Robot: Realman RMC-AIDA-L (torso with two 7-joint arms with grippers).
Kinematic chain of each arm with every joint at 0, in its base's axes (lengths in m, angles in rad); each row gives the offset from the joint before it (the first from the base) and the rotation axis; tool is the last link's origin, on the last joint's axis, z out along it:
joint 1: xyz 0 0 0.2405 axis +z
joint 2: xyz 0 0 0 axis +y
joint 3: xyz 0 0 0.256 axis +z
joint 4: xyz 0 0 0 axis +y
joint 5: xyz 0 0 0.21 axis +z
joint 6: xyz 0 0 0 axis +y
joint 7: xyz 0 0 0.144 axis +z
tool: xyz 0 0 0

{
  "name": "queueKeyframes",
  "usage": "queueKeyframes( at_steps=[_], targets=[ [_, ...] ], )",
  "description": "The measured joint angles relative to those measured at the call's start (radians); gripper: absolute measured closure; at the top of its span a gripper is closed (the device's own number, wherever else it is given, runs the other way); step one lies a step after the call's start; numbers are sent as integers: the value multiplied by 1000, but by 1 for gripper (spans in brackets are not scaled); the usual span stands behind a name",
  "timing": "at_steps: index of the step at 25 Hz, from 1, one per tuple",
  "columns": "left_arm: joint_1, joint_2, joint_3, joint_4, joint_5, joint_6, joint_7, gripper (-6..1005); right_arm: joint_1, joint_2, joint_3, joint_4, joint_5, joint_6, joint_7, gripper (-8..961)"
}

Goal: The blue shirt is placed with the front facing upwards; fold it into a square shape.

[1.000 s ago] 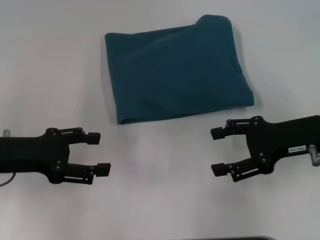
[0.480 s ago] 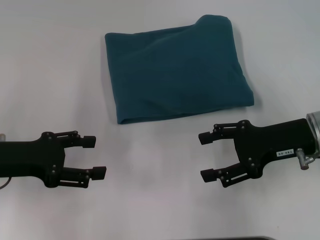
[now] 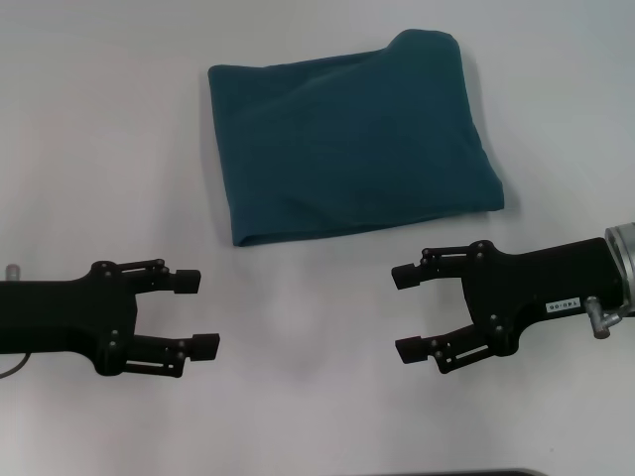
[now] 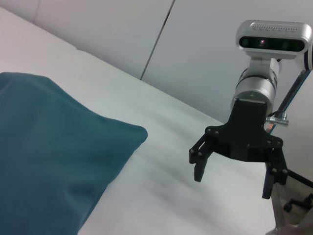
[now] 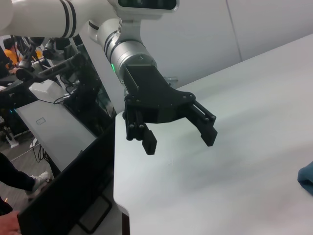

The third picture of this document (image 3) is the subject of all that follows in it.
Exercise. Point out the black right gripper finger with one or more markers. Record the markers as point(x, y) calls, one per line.
point(404, 277)
point(409, 349)

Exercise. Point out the silver connector plug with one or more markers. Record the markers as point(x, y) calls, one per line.
point(597, 320)
point(11, 273)

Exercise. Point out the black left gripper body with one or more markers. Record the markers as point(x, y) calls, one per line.
point(64, 317)

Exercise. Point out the white and silver right arm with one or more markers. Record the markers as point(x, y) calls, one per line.
point(624, 268)

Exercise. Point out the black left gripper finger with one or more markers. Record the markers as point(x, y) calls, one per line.
point(203, 345)
point(186, 281)

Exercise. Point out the teal t-shirt with pink lettering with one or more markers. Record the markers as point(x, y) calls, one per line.
point(347, 149)

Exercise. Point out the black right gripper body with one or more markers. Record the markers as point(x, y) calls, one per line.
point(541, 297)

